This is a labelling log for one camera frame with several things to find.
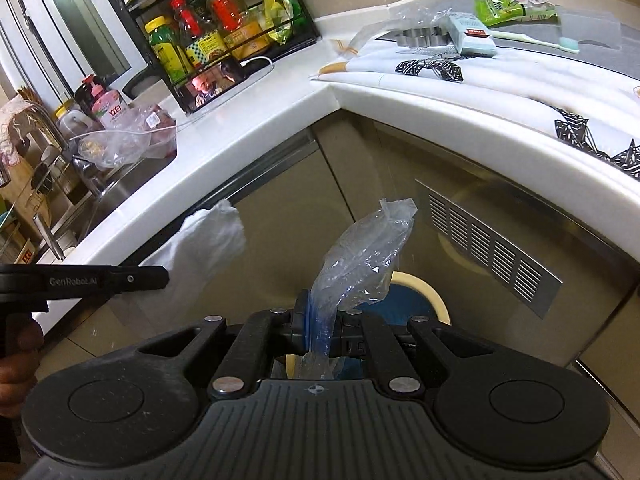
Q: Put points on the light blue toothpaste box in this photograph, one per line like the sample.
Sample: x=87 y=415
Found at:
x=470 y=35

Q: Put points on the glass window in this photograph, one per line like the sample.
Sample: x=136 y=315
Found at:
x=75 y=20

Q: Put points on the smartphone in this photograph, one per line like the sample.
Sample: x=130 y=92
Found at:
x=215 y=85

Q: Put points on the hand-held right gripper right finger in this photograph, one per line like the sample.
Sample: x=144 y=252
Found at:
x=342 y=338

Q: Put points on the steel sink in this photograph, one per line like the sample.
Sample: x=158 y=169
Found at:
x=120 y=185

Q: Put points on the clear plastic wrapper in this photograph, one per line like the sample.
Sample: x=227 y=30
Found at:
x=370 y=35

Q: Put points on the yellow label oil bottle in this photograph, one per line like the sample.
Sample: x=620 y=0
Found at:
x=247 y=42

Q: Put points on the person's left hand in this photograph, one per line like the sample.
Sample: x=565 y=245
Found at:
x=20 y=385

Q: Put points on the pink soap bottle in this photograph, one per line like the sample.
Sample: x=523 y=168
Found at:
x=112 y=110

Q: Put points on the orange drink bottle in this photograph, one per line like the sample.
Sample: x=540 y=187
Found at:
x=222 y=7

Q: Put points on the red cap sauce bottle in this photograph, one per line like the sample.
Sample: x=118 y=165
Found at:
x=192 y=35

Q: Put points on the clear bag of meat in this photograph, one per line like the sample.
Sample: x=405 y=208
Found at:
x=150 y=125

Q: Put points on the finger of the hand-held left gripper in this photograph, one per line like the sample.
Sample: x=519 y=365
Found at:
x=145 y=278

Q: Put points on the green rabbit print package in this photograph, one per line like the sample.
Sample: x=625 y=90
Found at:
x=500 y=12

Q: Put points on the white hanging cloth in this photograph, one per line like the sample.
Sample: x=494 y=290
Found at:
x=210 y=240

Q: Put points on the yellow lid jar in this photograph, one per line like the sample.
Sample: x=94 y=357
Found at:
x=167 y=50

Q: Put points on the clear plastic bag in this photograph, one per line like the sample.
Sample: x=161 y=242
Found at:
x=360 y=260

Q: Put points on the brown paper bag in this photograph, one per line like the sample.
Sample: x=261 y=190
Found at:
x=20 y=180

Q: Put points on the black storage rack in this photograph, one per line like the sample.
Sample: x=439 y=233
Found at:
x=311 y=30

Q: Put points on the yellow green snack packet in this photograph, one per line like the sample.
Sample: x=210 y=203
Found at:
x=270 y=10

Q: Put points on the blue waste bin cream rim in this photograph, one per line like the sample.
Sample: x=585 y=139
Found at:
x=415 y=305

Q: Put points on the clear jug yellow cap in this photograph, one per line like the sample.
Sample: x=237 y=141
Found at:
x=70 y=122

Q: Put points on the metal vent grille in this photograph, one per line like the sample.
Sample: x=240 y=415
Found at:
x=490 y=255

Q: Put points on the pale green toothbrush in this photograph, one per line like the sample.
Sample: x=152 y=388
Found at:
x=530 y=37

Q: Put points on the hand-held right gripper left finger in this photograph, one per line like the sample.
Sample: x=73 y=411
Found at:
x=302 y=320

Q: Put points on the chrome faucet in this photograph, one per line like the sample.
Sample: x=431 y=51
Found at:
x=47 y=232

